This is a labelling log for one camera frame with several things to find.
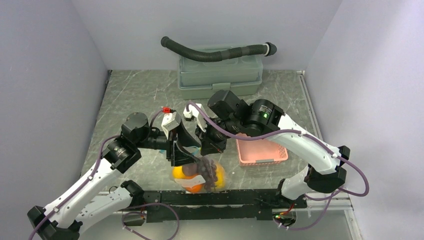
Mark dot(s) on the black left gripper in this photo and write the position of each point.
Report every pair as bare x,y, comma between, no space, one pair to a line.
179,156

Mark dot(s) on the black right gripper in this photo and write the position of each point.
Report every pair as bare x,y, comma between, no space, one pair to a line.
208,143

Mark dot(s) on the dark red grape bunch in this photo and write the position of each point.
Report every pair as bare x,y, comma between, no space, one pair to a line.
208,170

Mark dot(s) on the dark red plum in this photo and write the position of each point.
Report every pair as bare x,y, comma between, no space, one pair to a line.
190,169

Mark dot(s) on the yellow lemon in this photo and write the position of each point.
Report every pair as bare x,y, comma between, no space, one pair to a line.
177,172

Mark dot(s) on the clear zip top bag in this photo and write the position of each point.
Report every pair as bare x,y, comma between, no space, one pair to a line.
196,152

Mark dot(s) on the orange fruit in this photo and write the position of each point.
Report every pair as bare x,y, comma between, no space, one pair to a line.
193,184

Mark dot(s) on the yellow mango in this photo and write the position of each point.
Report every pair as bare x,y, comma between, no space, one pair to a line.
219,177

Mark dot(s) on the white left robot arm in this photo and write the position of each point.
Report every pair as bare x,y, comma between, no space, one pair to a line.
77,209

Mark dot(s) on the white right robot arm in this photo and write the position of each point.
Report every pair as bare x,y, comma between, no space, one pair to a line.
263,119

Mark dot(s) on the pink perforated plastic basket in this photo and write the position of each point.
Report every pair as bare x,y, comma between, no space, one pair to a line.
260,152

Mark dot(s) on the green plastic storage box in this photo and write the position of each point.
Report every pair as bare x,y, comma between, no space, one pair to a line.
241,75

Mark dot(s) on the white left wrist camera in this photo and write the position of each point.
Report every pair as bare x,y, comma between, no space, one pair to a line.
170,121

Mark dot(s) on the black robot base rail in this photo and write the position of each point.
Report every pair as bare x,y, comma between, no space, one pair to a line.
167,205

